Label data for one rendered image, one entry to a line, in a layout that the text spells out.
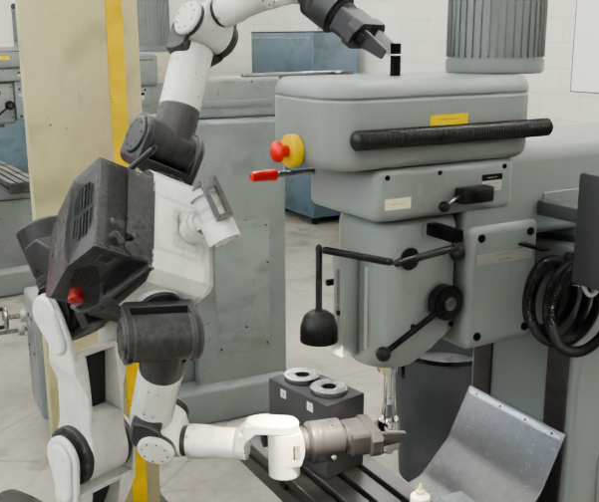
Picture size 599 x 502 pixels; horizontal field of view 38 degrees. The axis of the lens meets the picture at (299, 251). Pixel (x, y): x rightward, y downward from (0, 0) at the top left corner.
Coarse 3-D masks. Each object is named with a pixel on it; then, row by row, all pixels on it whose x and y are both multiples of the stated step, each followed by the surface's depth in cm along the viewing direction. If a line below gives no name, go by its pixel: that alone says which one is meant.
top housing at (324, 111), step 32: (288, 96) 159; (320, 96) 149; (352, 96) 147; (384, 96) 150; (416, 96) 154; (448, 96) 157; (480, 96) 161; (512, 96) 165; (288, 128) 160; (320, 128) 151; (352, 128) 149; (384, 128) 152; (320, 160) 152; (352, 160) 150; (384, 160) 153; (416, 160) 157; (448, 160) 161
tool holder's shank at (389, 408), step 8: (384, 376) 181; (392, 376) 180; (384, 384) 181; (392, 384) 181; (384, 392) 182; (392, 392) 181; (384, 400) 182; (392, 400) 181; (384, 408) 182; (392, 408) 182; (384, 416) 183; (392, 416) 182
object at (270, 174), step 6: (312, 168) 173; (252, 174) 166; (258, 174) 166; (264, 174) 167; (270, 174) 167; (276, 174) 168; (282, 174) 169; (288, 174) 170; (294, 174) 170; (300, 174) 171; (306, 174) 172; (252, 180) 167; (258, 180) 167; (264, 180) 167; (270, 180) 168
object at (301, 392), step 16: (304, 368) 217; (272, 384) 213; (288, 384) 210; (304, 384) 209; (320, 384) 206; (336, 384) 206; (272, 400) 214; (288, 400) 209; (304, 400) 204; (320, 400) 200; (336, 400) 200; (352, 400) 203; (304, 416) 205; (320, 416) 200; (336, 416) 200; (352, 416) 204; (304, 464) 208; (320, 464) 203; (336, 464) 203; (352, 464) 207
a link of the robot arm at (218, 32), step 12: (216, 0) 183; (228, 0) 181; (240, 0) 179; (204, 12) 184; (216, 12) 183; (228, 12) 182; (240, 12) 181; (252, 12) 180; (204, 24) 184; (216, 24) 186; (228, 24) 185; (192, 36) 185; (204, 36) 185; (216, 36) 186; (228, 36) 188; (216, 48) 189; (228, 48) 190
